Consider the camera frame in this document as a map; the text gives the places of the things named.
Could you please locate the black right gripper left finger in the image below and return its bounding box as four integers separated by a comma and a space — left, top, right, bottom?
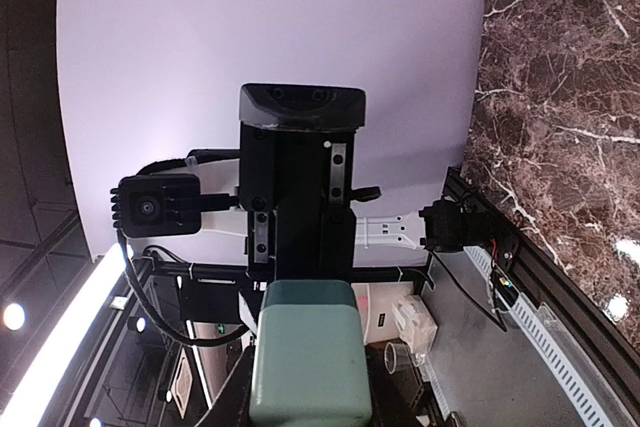
195, 346, 255, 427

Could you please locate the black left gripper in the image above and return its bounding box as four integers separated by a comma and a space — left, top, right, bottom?
239, 83, 381, 281

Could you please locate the clear plastic cup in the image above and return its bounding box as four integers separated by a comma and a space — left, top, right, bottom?
383, 342, 413, 375

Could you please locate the white slotted cable duct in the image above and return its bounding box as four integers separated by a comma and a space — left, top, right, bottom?
464, 247, 639, 426

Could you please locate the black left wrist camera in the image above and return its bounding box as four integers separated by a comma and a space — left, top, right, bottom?
110, 173, 202, 238

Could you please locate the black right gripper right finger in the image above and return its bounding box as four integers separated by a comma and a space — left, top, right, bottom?
365, 346, 399, 427

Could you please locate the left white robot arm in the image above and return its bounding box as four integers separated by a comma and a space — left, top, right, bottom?
229, 83, 483, 281

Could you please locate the black front rail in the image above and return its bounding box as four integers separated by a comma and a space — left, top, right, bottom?
442, 167, 639, 421

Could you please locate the white tissue pack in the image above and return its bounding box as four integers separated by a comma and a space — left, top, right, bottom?
392, 295, 438, 353

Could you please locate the green plug charger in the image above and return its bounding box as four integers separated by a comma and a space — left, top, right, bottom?
249, 280, 373, 426

